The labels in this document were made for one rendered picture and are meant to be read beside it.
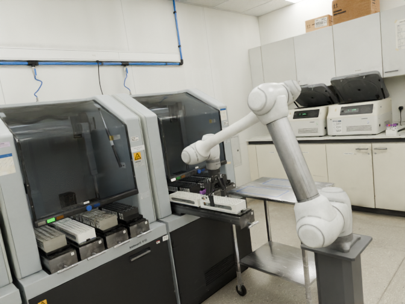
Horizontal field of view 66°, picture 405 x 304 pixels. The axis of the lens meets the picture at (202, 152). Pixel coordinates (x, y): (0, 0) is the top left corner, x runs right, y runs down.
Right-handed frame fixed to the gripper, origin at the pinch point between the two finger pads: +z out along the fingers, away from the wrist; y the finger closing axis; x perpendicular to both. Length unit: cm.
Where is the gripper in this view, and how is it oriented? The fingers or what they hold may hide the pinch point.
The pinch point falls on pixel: (217, 199)
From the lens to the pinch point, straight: 196.3
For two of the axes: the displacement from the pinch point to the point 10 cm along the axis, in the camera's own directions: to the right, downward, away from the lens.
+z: 1.4, 9.8, 1.4
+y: 7.0, -1.9, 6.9
